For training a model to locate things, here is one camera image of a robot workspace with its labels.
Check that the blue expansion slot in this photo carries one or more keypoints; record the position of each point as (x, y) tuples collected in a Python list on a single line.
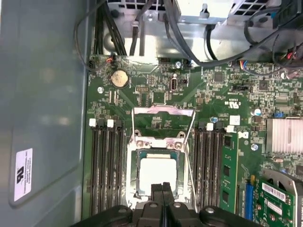
[(248, 201)]

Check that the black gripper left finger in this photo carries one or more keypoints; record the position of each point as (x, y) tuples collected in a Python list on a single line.
[(151, 212)]

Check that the black PC case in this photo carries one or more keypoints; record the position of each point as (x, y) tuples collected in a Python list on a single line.
[(47, 94)]

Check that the white label sticker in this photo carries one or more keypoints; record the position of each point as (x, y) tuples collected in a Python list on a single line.
[(23, 175)]

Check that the green RAM stick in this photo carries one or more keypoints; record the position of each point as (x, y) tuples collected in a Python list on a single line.
[(228, 177)]

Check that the CPU socket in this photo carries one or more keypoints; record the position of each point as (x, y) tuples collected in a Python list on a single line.
[(130, 165)]

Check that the graphics card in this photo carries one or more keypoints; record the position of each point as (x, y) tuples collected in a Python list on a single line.
[(279, 201)]

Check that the silver chipset heatsink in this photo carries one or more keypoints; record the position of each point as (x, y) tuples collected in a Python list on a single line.
[(284, 136)]

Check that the metal drive cage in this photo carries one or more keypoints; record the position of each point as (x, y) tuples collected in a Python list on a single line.
[(203, 14)]

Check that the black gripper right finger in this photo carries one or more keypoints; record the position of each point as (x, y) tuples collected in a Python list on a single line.
[(175, 212)]

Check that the internal USB port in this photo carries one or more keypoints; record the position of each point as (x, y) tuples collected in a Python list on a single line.
[(174, 83)]

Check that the green motherboard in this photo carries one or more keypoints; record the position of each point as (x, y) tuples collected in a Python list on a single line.
[(208, 101)]

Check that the silver square CPU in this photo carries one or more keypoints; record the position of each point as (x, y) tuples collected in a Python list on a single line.
[(156, 170)]

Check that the round coin battery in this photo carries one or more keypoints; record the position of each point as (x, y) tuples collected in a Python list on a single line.
[(120, 78)]

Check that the silver motherboard screw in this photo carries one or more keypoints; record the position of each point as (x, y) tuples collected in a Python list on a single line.
[(254, 147), (100, 89), (178, 64)]

